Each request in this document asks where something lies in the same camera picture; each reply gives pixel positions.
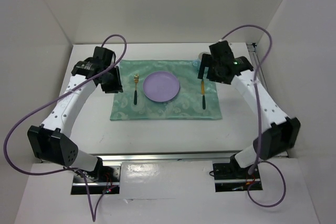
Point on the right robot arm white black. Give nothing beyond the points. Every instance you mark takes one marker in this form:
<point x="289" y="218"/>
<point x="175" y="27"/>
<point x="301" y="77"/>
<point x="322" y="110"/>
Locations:
<point x="277" y="132"/>

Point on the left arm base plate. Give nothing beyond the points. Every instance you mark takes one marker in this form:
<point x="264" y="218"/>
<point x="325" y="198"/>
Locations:
<point x="109" y="181"/>

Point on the purple plastic plate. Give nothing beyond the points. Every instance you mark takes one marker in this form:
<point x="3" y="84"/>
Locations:
<point x="161" y="86"/>

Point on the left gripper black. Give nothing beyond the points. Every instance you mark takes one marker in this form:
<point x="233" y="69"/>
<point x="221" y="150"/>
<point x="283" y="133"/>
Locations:
<point x="116" y="86"/>

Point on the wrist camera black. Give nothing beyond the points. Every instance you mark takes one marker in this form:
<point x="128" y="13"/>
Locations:
<point x="221" y="51"/>
<point x="104" y="56"/>

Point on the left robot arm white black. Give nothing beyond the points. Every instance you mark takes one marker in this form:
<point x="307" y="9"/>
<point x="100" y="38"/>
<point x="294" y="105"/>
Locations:
<point x="51" y="140"/>

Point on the aluminium rail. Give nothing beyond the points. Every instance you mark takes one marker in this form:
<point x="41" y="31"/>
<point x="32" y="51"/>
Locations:
<point x="157" y="157"/>
<point x="255" y="61"/>

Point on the light blue mug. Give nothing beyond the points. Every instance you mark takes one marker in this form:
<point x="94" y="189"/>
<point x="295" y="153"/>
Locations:
<point x="197" y="63"/>

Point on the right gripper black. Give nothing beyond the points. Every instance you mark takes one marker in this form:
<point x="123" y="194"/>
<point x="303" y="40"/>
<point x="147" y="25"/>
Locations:
<point x="206" y="62"/>

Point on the front aluminium rail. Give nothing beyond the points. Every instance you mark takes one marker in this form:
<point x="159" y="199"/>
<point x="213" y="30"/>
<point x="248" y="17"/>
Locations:
<point x="157" y="157"/>

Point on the gold knife black handle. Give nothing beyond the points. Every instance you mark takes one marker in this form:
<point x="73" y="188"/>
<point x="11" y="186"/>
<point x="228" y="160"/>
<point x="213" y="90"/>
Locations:
<point x="203" y="94"/>

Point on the gold fork black handle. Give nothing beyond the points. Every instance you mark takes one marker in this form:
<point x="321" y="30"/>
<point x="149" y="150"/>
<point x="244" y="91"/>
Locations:
<point x="136" y="81"/>

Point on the right side aluminium rail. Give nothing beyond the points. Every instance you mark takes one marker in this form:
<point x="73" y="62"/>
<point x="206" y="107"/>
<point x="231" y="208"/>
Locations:
<point x="255" y="61"/>

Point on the green patterned cloth placemat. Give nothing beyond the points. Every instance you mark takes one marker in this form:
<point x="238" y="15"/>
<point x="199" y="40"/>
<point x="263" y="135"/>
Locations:
<point x="187" y="105"/>

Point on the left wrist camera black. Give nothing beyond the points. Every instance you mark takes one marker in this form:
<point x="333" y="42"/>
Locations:
<point x="104" y="56"/>

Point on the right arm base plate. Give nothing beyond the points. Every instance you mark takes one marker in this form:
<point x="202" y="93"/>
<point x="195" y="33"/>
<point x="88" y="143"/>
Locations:
<point x="226" y="180"/>

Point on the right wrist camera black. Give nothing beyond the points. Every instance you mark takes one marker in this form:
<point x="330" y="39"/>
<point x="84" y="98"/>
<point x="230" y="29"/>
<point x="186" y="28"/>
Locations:
<point x="221" y="51"/>

